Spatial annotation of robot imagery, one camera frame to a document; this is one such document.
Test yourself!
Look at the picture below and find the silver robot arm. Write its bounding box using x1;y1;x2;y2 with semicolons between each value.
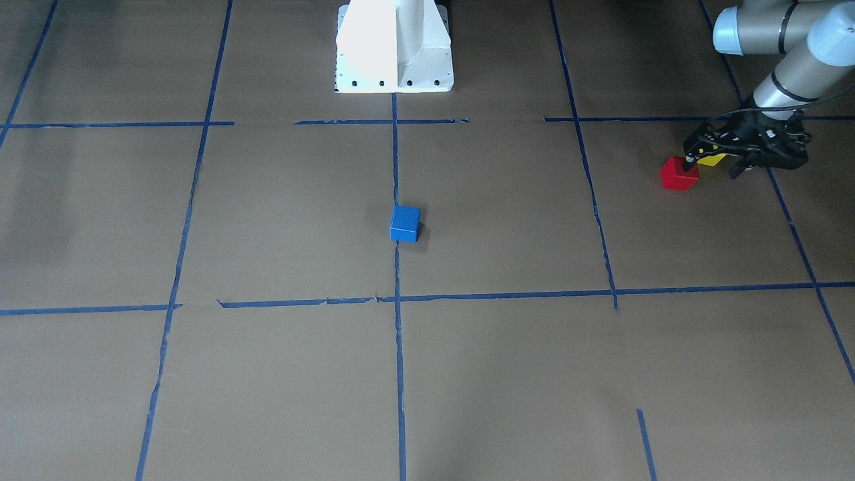
679;1;854;178

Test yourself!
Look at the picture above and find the blue cube block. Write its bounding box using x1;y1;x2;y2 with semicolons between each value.
389;204;421;243

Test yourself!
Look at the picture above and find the white pedestal column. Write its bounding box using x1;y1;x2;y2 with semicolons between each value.
334;1;455;94

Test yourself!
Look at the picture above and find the red cube block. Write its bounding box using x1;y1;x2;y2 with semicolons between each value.
660;156;700;191

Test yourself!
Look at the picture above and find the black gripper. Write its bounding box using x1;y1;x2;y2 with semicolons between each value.
682;109;809;180

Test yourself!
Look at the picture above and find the yellow cube block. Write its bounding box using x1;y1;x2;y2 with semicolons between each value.
697;153;727;167

